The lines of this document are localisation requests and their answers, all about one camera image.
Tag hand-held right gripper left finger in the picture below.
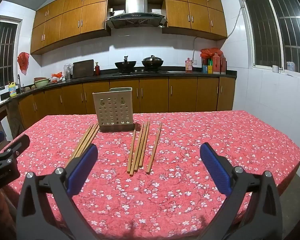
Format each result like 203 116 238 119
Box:
15 144 99 240

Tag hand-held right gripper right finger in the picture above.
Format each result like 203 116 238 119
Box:
199 142 284 240

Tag wooden chopstick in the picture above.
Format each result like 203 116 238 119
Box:
70 123 98 159
127 129 137 175
146 122 162 175
64 124 94 162
134 122 148 172
76 126 100 157
139 120 151 168
129 123 144 177

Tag beige perforated chopstick holder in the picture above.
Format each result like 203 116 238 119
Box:
92 87 134 132

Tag red floral tablecloth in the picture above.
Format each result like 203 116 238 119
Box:
0 110 300 240

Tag yellow detergent bottle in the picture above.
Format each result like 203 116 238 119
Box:
9 81 18 98

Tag green basin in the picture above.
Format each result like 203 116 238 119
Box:
33 77 51 89

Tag wooden base cabinets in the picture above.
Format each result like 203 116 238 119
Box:
17 76 237 130

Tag hanging red plastic bag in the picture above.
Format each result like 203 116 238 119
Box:
17 52 30 76

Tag clear plastic bag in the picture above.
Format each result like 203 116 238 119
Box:
63 63 74 80

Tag dark cutting board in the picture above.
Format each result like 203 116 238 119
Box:
72 59 94 79

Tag green and yellow box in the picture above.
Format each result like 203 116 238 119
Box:
202 59 213 74

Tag black kitchen countertop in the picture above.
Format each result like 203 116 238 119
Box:
0 69 238 110

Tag red oil bottles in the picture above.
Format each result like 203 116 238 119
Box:
212 54 227 75

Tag pink bottle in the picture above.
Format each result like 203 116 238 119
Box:
185 57 194 74

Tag gas stove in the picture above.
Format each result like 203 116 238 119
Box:
112 69 168 77

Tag large red plastic bag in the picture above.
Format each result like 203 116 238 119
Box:
200 47 223 60

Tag black wok with lid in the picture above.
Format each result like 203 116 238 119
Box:
141 55 164 71

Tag large barred window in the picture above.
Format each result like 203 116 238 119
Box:
238 0 300 75

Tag steel range hood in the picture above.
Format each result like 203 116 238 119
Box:
105 0 167 29

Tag black wok with handle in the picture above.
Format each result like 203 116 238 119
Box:
114 55 137 73

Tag wooden wall cabinets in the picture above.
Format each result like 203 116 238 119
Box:
30 0 228 55

